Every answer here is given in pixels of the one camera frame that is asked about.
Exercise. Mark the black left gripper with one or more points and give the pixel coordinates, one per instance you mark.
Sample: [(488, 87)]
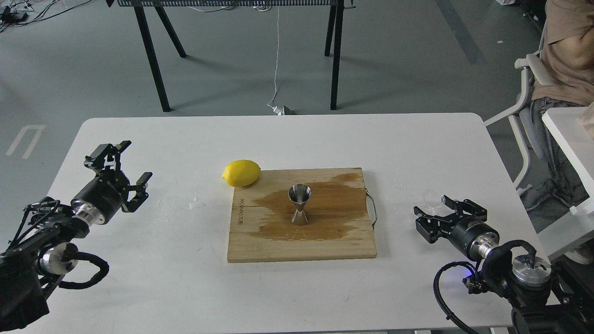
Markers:
[(110, 190)]

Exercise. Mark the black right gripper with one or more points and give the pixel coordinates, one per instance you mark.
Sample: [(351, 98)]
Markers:
[(465, 228)]

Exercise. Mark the small clear plastic cup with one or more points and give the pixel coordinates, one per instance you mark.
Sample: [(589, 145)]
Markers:
[(432, 199)]

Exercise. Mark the steel double jigger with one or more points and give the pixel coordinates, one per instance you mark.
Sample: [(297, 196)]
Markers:
[(299, 195)]

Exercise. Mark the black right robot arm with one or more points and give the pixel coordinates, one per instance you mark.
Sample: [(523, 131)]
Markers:
[(545, 298)]

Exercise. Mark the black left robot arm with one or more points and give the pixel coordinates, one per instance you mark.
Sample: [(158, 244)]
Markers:
[(42, 257)]

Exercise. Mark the wooden cutting board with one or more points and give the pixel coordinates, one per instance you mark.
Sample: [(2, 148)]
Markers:
[(339, 226)]

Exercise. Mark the white office chair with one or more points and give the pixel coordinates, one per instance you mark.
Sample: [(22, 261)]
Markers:
[(520, 114)]

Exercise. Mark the yellow lemon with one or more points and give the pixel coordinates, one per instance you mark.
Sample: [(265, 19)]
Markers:
[(241, 173)]

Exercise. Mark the person in beige shirt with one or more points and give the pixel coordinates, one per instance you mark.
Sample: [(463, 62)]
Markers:
[(568, 57)]

